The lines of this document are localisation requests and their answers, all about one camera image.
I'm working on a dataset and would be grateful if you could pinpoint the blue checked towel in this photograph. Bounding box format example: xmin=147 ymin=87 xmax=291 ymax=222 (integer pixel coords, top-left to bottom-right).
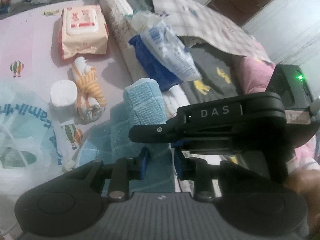
xmin=77 ymin=78 xmax=175 ymax=192

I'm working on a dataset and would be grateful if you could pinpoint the blue white tissue pack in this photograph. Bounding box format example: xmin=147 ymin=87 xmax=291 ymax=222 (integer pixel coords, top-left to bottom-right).
xmin=126 ymin=11 xmax=202 ymax=92

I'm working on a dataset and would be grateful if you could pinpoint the person right hand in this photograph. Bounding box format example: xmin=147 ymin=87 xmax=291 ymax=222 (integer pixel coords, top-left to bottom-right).
xmin=284 ymin=169 xmax=319 ymax=223

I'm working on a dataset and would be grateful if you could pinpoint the rolled white quilt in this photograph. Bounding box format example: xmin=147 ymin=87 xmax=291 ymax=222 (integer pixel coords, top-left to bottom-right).
xmin=99 ymin=0 xmax=189 ymax=119

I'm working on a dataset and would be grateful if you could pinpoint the pink wet wipes pack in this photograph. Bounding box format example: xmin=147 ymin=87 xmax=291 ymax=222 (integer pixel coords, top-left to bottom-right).
xmin=58 ymin=5 xmax=109 ymax=60

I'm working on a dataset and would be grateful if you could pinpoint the white plastic shopping bag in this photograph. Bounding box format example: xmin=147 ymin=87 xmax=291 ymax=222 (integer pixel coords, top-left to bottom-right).
xmin=1 ymin=80 xmax=68 ymax=198

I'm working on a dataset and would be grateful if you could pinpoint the orange striped knotted cloth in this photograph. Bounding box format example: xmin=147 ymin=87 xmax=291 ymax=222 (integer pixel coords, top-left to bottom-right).
xmin=71 ymin=57 xmax=107 ymax=123

